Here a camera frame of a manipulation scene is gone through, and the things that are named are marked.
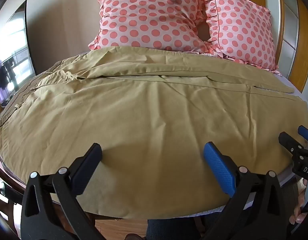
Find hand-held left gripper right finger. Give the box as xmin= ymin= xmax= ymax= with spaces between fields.
xmin=201 ymin=142 xmax=293 ymax=240

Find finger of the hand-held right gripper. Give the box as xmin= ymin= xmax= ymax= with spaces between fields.
xmin=278 ymin=131 xmax=308 ymax=156
xmin=297 ymin=125 xmax=308 ymax=145

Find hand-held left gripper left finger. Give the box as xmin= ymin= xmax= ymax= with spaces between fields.
xmin=20 ymin=143 xmax=105 ymax=240

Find khaki pants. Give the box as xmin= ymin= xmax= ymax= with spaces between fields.
xmin=0 ymin=45 xmax=305 ymax=217

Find person's right hand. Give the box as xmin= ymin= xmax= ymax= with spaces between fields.
xmin=289 ymin=179 xmax=308 ymax=226

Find person's left leg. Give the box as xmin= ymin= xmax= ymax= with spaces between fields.
xmin=146 ymin=219 xmax=196 ymax=240

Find wooden headboard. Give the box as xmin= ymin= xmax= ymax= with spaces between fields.
xmin=246 ymin=0 xmax=308 ymax=93

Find pink polka dot pillow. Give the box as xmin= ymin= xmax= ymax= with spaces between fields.
xmin=202 ymin=0 xmax=279 ymax=71
xmin=88 ymin=0 xmax=215 ymax=55

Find black flat television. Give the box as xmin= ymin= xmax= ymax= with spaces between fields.
xmin=0 ymin=0 xmax=37 ymax=108

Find dark wooden bed frame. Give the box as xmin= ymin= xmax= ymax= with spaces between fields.
xmin=0 ymin=160 xmax=28 ymax=233

